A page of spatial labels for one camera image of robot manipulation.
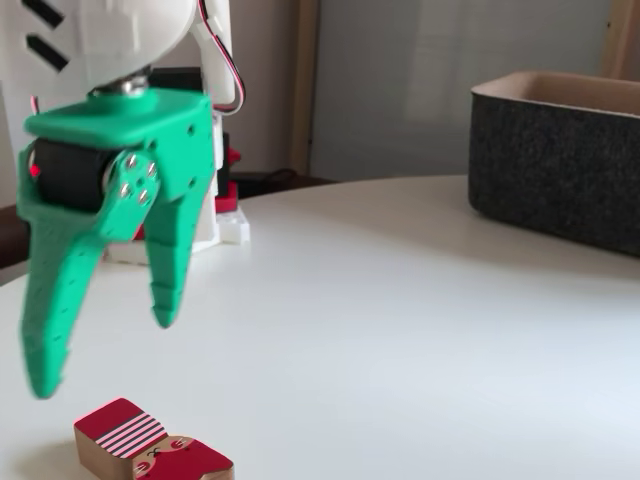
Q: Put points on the red painted wooden block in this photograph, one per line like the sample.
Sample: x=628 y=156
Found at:
x=125 y=425

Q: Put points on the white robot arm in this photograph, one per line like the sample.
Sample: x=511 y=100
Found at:
x=125 y=35

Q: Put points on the dark grey felt basket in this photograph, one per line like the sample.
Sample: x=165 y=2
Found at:
x=540 y=165

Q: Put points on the black clamp with red trigger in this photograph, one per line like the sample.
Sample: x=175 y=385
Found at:
x=227 y=200

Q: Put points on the light wooden post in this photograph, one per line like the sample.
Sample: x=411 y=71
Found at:
x=622 y=35
x=306 y=75

